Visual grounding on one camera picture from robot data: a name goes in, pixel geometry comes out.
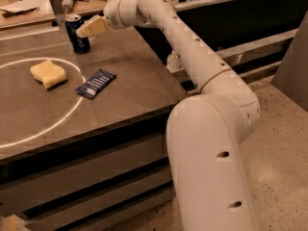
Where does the yellow sponge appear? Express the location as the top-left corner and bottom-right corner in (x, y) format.
(30, 59), (67, 90)

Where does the left clear sanitizer bottle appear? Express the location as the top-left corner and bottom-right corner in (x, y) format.
(167, 51), (180, 72)

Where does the grey drawer cabinet table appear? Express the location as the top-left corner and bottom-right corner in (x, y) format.
(0, 28), (186, 231)

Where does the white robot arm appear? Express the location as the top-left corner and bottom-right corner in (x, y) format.
(77, 0), (261, 231)

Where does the blue pepsi can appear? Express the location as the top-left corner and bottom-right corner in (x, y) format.
(65, 14), (90, 54)

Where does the wooden background workbench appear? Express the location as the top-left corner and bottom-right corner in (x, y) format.
(0, 0), (109, 30)

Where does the grey metal rail shelf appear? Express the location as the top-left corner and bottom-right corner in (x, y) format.
(177, 29), (297, 91)

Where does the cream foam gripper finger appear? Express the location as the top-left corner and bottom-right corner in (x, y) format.
(76, 14), (108, 38)

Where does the grey metal upright bracket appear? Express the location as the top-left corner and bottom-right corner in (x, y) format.
(49, 0), (64, 30)

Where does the dark blue snack packet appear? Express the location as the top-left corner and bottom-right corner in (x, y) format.
(75, 69), (116, 99)

